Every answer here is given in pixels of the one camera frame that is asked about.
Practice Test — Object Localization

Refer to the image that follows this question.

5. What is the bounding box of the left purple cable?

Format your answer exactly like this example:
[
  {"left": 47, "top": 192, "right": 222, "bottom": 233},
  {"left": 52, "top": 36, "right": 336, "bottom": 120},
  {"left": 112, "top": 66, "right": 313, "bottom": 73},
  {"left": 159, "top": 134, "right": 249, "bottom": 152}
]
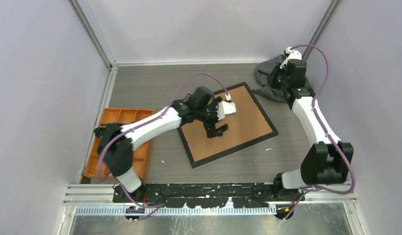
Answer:
[{"left": 96, "top": 71, "right": 232, "bottom": 222}]

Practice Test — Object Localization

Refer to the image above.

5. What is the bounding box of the purple cable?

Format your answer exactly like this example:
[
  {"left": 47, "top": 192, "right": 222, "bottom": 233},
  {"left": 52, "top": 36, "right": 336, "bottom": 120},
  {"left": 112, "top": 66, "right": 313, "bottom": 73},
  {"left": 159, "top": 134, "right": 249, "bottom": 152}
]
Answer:
[
  {"left": 96, "top": 71, "right": 232, "bottom": 222},
  {"left": 283, "top": 44, "right": 356, "bottom": 222}
]

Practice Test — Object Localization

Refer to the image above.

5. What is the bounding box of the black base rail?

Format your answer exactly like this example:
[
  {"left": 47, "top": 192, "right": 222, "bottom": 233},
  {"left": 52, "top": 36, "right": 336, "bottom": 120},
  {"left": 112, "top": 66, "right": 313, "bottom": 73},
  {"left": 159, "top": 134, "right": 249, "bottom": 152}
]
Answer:
[{"left": 112, "top": 182, "right": 302, "bottom": 209}]

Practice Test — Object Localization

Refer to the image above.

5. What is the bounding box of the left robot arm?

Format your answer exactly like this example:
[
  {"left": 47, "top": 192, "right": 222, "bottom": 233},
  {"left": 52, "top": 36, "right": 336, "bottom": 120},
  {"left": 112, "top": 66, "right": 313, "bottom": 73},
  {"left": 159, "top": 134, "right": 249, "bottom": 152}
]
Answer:
[{"left": 97, "top": 86, "right": 237, "bottom": 203}]

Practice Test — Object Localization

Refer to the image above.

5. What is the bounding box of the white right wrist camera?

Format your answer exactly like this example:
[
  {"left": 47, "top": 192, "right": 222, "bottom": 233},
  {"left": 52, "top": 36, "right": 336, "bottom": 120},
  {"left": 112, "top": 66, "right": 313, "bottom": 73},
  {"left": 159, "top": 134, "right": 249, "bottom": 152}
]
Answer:
[{"left": 280, "top": 47, "right": 302, "bottom": 69}]

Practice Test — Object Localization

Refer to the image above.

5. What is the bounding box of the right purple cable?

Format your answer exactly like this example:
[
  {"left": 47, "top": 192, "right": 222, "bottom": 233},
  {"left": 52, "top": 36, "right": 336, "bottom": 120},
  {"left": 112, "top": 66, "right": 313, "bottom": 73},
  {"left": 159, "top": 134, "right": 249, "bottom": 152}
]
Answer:
[{"left": 283, "top": 44, "right": 356, "bottom": 222}]

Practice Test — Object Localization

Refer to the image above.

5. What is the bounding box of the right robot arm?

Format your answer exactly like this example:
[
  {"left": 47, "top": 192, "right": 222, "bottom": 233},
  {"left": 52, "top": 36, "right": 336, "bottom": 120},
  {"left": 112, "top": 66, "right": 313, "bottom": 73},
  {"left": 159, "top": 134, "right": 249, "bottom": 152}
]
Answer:
[{"left": 268, "top": 59, "right": 356, "bottom": 201}]

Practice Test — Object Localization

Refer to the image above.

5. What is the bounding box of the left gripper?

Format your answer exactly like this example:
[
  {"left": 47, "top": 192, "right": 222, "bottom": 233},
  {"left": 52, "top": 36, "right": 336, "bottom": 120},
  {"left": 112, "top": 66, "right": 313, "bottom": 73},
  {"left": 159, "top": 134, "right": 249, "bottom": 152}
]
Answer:
[{"left": 196, "top": 97, "right": 228, "bottom": 138}]

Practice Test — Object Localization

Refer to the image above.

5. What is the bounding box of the grey checked cloth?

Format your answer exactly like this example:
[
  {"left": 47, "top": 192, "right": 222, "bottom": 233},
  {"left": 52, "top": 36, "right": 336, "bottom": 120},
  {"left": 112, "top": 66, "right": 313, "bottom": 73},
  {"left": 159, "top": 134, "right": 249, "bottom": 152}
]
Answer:
[{"left": 251, "top": 54, "right": 313, "bottom": 104}]

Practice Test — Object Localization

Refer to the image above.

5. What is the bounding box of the orange wooden divided tray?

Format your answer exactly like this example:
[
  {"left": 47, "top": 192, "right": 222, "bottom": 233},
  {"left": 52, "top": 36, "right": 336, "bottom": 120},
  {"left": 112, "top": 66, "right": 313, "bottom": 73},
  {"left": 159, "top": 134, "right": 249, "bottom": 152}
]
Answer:
[{"left": 83, "top": 108, "right": 155, "bottom": 180}]

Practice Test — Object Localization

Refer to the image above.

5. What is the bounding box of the black picture frame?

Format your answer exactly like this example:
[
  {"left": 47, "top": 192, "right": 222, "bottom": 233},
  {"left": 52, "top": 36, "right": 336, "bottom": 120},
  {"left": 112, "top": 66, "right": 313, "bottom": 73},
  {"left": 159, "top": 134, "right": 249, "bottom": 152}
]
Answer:
[{"left": 178, "top": 82, "right": 278, "bottom": 168}]

